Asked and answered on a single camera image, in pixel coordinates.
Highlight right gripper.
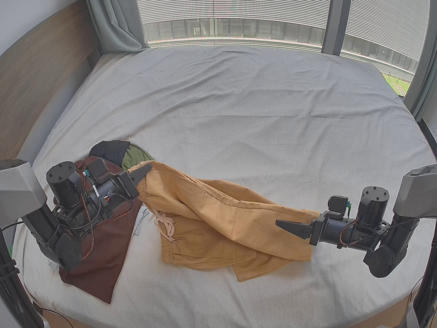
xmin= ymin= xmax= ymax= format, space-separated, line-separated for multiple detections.
xmin=275 ymin=213 xmax=360 ymax=249

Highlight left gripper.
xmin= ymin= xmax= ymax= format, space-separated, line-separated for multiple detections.
xmin=88 ymin=161 xmax=154 ymax=220

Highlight tan shorts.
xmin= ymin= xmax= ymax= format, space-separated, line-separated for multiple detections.
xmin=138 ymin=160 xmax=323 ymax=283

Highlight bed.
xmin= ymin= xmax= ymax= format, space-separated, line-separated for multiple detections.
xmin=0 ymin=0 xmax=437 ymax=328

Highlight green garment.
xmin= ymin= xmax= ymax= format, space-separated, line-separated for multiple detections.
xmin=121 ymin=143 xmax=154 ymax=172

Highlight black garment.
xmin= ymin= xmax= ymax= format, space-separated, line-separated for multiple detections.
xmin=89 ymin=140 xmax=132 ymax=167

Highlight white garment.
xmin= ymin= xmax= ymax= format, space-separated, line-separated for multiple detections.
xmin=48 ymin=206 xmax=152 ymax=273

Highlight brown garment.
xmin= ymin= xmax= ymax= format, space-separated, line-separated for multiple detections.
xmin=58 ymin=159 xmax=144 ymax=304

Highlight grey-green curtain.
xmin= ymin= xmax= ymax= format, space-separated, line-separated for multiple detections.
xmin=404 ymin=0 xmax=437 ymax=124
xmin=81 ymin=0 xmax=151 ymax=54

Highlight window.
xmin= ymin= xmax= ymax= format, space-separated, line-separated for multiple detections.
xmin=131 ymin=0 xmax=431 ymax=99

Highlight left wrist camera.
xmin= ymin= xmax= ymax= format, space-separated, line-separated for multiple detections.
xmin=85 ymin=157 xmax=110 ymax=184

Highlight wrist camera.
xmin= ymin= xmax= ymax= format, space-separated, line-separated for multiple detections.
xmin=85 ymin=157 xmax=110 ymax=184
xmin=327 ymin=195 xmax=352 ymax=220

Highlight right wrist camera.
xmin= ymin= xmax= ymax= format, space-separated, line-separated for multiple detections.
xmin=327 ymin=195 xmax=352 ymax=220

